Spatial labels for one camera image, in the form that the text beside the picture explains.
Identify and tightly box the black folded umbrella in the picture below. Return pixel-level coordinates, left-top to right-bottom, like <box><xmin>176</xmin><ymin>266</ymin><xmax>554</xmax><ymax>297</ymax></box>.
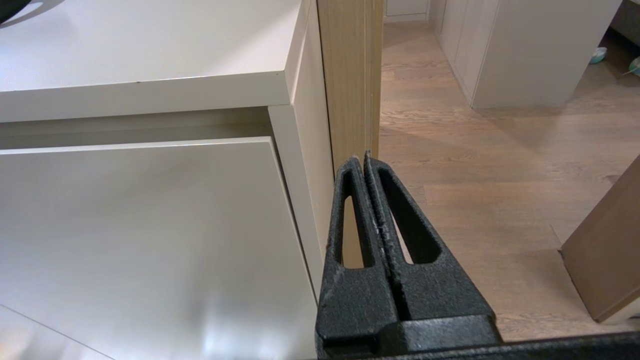
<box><xmin>0</xmin><ymin>0</ymin><xmax>32</xmax><ymax>25</ymax></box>

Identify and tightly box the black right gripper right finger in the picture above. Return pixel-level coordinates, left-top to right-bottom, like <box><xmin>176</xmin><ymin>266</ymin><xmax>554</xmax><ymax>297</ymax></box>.
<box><xmin>364</xmin><ymin>151</ymin><xmax>504</xmax><ymax>354</ymax></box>

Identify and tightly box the white bed with grey base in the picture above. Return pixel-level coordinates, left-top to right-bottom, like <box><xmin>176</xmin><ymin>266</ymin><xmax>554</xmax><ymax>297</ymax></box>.
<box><xmin>611</xmin><ymin>0</ymin><xmax>640</xmax><ymax>47</ymax></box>

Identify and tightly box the white cabinet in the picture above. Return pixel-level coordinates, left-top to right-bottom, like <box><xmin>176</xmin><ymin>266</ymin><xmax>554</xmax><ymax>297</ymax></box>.
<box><xmin>0</xmin><ymin>0</ymin><xmax>336</xmax><ymax>360</ymax></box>

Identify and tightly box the white wardrobe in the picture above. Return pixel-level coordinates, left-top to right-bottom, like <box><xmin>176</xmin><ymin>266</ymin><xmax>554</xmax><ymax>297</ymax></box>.
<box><xmin>429</xmin><ymin>0</ymin><xmax>624</xmax><ymax>110</ymax></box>

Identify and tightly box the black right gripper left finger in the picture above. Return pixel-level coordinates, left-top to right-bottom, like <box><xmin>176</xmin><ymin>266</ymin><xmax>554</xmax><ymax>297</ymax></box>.
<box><xmin>315</xmin><ymin>156</ymin><xmax>401</xmax><ymax>360</ymax></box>

